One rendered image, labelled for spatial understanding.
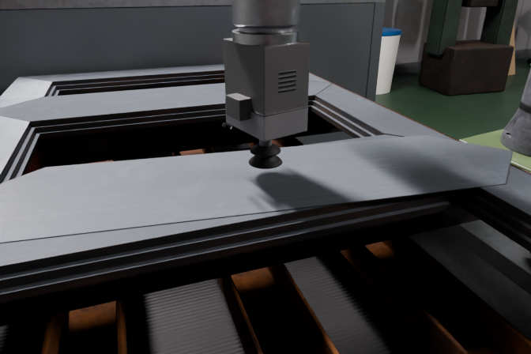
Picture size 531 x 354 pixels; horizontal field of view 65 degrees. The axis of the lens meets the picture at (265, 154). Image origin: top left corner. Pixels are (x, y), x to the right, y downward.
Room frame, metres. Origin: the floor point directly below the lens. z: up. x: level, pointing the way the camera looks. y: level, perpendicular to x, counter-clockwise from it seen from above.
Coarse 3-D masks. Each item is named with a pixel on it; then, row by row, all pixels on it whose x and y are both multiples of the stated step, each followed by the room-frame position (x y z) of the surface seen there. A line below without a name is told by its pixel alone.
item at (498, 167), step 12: (444, 144) 0.59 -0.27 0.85; (456, 144) 0.59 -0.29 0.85; (468, 144) 0.59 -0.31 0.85; (468, 156) 0.54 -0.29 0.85; (480, 156) 0.54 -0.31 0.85; (492, 156) 0.54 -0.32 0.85; (480, 168) 0.50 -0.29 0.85; (492, 168) 0.50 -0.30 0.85; (504, 168) 0.50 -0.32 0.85; (504, 180) 0.47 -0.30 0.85
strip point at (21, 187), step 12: (12, 180) 0.47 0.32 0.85; (24, 180) 0.47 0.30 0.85; (36, 180) 0.47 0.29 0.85; (0, 192) 0.44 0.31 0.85; (12, 192) 0.44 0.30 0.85; (24, 192) 0.44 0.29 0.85; (0, 204) 0.41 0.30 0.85; (12, 204) 0.41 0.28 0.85; (0, 216) 0.38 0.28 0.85; (12, 216) 0.38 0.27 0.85; (0, 228) 0.36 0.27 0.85; (0, 240) 0.34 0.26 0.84
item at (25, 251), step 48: (480, 192) 0.45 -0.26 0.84; (48, 240) 0.34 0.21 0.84; (96, 240) 0.34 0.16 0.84; (144, 240) 0.34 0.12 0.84; (192, 240) 0.35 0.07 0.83; (240, 240) 0.36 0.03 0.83; (288, 240) 0.37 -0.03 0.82; (528, 240) 0.37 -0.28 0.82; (0, 288) 0.29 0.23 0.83; (48, 288) 0.30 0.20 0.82
